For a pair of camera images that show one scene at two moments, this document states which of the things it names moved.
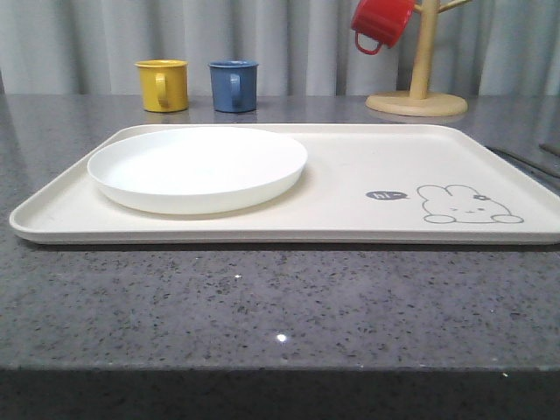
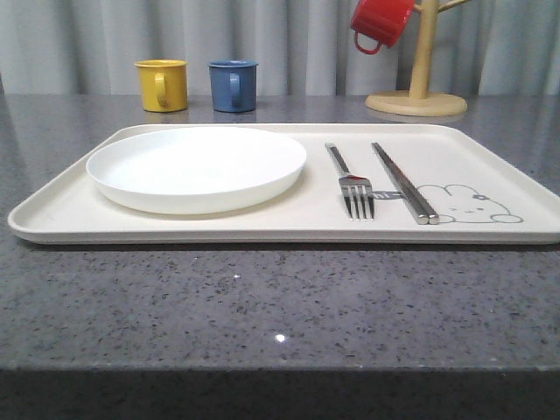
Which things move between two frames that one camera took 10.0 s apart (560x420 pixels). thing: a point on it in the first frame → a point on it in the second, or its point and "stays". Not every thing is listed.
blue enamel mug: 234,84 stays
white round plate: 198,170 stays
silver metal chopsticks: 545,175 → 356,190
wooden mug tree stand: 418,102 stays
